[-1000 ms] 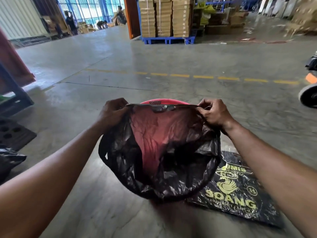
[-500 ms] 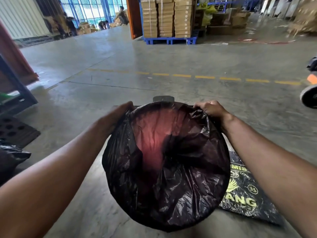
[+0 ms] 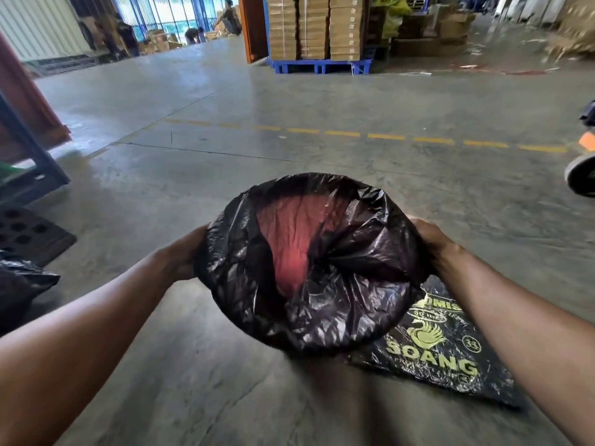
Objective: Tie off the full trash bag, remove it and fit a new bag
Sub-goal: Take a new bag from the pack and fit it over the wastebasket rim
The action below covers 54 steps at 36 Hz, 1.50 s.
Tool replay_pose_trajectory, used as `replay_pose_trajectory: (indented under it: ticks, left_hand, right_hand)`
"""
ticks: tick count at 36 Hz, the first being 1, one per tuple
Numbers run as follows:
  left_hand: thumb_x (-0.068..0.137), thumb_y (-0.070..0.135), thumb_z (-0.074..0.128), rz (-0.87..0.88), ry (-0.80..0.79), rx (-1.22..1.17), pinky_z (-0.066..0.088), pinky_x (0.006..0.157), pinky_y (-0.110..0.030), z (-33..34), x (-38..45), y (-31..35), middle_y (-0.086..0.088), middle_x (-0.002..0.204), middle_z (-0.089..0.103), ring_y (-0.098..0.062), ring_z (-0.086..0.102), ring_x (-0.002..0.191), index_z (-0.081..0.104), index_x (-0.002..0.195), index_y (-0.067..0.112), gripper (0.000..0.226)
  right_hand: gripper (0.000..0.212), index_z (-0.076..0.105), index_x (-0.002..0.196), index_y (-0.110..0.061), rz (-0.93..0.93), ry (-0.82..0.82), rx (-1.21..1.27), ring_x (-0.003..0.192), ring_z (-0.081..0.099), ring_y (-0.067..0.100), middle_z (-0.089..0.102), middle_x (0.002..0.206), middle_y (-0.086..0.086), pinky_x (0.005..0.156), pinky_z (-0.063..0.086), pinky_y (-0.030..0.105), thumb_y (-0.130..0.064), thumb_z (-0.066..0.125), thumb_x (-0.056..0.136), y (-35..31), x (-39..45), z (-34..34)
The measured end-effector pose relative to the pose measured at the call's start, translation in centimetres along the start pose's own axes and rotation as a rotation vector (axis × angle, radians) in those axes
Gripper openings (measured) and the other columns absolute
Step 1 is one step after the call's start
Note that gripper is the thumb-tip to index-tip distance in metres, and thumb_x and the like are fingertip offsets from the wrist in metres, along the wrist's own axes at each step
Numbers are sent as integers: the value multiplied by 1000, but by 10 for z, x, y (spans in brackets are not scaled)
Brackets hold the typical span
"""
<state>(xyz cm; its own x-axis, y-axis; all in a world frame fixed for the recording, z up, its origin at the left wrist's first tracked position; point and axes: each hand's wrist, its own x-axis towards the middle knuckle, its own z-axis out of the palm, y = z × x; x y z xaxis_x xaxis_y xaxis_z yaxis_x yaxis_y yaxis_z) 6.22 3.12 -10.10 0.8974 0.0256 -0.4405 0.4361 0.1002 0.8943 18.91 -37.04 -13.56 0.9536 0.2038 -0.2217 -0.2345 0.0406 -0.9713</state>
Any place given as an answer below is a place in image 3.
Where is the person's left hand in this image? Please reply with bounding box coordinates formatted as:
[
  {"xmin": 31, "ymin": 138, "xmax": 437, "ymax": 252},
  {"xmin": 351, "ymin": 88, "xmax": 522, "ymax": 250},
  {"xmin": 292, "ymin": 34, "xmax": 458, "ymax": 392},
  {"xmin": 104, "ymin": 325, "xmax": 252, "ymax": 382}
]
[{"xmin": 164, "ymin": 224, "xmax": 209, "ymax": 282}]

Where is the person's right hand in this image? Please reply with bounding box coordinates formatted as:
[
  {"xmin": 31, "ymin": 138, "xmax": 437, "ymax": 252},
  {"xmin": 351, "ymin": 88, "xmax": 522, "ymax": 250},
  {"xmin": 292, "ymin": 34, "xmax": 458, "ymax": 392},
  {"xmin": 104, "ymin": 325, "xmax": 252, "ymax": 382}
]
[{"xmin": 409, "ymin": 216, "xmax": 458, "ymax": 276}]

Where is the red round bin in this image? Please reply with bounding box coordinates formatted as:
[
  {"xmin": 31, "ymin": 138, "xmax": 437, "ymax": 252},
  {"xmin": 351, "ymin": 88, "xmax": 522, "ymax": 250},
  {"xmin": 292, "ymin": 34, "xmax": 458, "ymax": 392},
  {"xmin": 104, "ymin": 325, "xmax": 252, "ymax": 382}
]
[{"xmin": 256, "ymin": 192, "xmax": 354, "ymax": 300}]

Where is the black plastic bin liner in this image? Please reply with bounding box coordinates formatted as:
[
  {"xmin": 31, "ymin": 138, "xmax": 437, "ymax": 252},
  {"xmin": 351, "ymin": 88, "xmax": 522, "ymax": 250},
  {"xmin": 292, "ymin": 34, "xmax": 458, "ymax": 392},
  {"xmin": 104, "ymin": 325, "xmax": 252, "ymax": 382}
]
[{"xmin": 194, "ymin": 173, "xmax": 431, "ymax": 354}]

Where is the person's right forearm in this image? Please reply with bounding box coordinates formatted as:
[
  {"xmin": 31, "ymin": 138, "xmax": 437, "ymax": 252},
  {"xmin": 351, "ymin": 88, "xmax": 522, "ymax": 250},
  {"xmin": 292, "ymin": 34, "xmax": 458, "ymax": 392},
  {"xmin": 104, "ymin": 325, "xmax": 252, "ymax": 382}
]
[{"xmin": 434, "ymin": 243, "xmax": 595, "ymax": 446}]

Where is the person's left forearm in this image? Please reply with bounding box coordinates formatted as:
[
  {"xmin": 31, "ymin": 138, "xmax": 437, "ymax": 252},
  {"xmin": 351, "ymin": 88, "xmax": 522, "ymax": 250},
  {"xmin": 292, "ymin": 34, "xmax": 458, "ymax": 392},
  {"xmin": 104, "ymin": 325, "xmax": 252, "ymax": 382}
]
[{"xmin": 0, "ymin": 243, "xmax": 179, "ymax": 446}]

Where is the black printed bag pack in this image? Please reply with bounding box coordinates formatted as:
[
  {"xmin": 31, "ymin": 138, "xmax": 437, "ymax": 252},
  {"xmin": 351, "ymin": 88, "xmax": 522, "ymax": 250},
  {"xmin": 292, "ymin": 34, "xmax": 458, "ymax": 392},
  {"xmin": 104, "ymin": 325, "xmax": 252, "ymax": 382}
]
[{"xmin": 349, "ymin": 275, "xmax": 528, "ymax": 409}]

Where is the black perforated plastic tray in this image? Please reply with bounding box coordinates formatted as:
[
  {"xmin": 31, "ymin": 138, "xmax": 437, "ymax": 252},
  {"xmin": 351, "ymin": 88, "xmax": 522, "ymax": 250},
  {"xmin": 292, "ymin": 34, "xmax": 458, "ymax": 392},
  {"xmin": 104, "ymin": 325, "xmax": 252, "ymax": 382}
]
[{"xmin": 0, "ymin": 205, "xmax": 78, "ymax": 267}]

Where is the crumpled black plastic bag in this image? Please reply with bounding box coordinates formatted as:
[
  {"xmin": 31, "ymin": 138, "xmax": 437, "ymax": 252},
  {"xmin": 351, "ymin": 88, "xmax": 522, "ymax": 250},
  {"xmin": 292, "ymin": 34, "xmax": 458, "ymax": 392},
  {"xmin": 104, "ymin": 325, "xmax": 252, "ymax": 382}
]
[{"xmin": 0, "ymin": 251, "xmax": 61, "ymax": 337}]

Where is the black wheeled cart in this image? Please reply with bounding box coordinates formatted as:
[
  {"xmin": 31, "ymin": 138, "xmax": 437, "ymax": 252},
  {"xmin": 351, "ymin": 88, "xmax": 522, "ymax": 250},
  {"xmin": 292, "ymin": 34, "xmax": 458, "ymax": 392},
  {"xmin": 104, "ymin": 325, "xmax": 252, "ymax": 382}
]
[{"xmin": 564, "ymin": 99, "xmax": 595, "ymax": 198}]

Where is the blue plastic pallet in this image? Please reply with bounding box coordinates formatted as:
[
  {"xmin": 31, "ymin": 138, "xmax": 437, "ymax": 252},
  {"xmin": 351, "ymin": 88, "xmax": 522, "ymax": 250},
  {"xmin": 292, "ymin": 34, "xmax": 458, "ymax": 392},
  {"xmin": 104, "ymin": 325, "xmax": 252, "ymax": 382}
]
[{"xmin": 270, "ymin": 57, "xmax": 373, "ymax": 76}]

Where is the pile of small brown cartons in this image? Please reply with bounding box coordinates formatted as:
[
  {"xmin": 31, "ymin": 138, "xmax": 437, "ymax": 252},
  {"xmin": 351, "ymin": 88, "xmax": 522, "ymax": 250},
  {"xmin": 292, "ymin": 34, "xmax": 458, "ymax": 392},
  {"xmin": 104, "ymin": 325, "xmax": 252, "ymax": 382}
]
[{"xmin": 139, "ymin": 28, "xmax": 183, "ymax": 54}]

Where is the orange wooden panel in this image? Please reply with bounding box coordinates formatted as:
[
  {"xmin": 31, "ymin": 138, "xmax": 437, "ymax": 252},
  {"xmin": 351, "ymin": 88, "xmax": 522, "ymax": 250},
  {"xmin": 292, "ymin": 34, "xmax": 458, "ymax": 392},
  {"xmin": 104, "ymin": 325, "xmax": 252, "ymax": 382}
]
[{"xmin": 0, "ymin": 34, "xmax": 73, "ymax": 165}]

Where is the yellow plastic sack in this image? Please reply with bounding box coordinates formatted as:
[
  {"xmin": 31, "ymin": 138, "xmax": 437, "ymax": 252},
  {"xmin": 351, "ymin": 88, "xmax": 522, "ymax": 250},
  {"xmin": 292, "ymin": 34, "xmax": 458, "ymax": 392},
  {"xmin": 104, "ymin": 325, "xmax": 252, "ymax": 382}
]
[{"xmin": 374, "ymin": 0, "xmax": 413, "ymax": 40}]

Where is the stack of brown cardboard boxes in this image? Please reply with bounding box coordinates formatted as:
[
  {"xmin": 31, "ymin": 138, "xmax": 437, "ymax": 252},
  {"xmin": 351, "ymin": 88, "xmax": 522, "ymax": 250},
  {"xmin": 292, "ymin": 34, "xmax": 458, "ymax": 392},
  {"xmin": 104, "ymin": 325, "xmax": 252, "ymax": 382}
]
[{"xmin": 266, "ymin": 0, "xmax": 368, "ymax": 62}]

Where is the heap of cardboard scraps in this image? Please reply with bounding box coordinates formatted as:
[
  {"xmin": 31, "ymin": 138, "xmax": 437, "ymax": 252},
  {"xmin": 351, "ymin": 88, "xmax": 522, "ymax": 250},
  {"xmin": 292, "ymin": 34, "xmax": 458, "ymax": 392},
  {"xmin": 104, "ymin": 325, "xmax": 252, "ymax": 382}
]
[{"xmin": 541, "ymin": 0, "xmax": 595, "ymax": 63}]

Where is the blue metal rack frame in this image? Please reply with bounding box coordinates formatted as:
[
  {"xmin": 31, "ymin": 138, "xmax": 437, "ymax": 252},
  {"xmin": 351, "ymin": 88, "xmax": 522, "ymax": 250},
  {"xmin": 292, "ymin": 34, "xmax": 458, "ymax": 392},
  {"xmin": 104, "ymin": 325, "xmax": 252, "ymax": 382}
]
[{"xmin": 0, "ymin": 93, "xmax": 71, "ymax": 205}]

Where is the orange steel rack post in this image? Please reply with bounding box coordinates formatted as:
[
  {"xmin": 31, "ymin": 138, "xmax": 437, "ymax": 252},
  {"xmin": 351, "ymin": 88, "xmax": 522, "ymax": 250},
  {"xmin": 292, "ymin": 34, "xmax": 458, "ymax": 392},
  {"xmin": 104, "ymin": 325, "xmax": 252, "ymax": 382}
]
[{"xmin": 237, "ymin": 0, "xmax": 269, "ymax": 64}]

